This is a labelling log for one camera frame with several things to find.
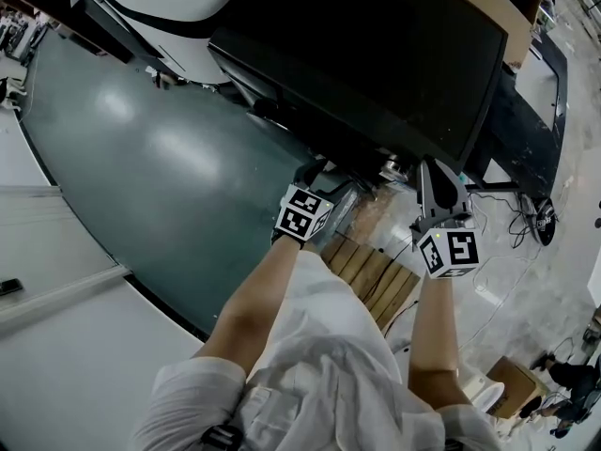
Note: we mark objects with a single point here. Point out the metal wall plate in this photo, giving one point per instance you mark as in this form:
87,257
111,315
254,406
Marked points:
10,286

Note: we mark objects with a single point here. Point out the person's white shirt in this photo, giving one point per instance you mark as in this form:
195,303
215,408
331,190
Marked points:
328,383

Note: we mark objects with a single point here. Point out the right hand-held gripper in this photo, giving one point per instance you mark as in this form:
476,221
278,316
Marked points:
448,252

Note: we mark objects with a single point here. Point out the small brown cardboard box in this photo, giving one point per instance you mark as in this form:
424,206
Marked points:
514,388

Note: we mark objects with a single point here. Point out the white cabinet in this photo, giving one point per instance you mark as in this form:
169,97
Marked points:
596,270

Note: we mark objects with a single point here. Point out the open cardboard box with clutter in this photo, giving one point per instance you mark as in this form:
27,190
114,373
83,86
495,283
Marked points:
519,40

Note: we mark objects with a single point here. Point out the person's right forearm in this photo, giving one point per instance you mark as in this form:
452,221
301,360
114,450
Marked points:
434,336

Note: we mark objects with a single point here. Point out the wooden slat pallet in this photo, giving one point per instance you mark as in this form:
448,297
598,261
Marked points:
375,275

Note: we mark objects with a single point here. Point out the white chair with black bag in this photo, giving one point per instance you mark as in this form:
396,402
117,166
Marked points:
11,92

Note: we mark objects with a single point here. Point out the black frame table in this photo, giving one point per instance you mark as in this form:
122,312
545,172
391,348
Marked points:
526,129

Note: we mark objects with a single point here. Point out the person's left forearm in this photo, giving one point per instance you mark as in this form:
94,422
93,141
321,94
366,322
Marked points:
253,308

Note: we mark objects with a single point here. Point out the black floor device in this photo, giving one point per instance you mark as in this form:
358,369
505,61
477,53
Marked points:
545,223

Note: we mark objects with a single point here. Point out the black washing machine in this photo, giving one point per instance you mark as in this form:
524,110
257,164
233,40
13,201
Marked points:
375,54

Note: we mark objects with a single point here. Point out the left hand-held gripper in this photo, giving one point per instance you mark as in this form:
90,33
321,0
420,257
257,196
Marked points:
303,214

